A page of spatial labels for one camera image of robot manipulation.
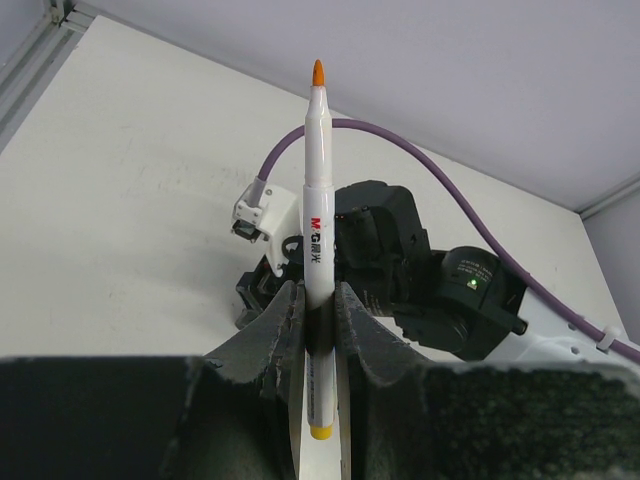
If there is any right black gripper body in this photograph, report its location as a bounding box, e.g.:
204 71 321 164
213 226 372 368
235 235 303 330

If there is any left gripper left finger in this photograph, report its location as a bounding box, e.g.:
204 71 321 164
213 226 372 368
1 282 305 479

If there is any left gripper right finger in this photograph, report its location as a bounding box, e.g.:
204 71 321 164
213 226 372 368
335 283 639 479

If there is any white marker yellow end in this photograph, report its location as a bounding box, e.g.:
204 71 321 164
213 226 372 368
302 60 336 440

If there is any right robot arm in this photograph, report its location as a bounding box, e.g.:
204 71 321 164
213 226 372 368
335 180 639 368

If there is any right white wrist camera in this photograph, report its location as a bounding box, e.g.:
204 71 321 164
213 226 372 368
231 179 301 277

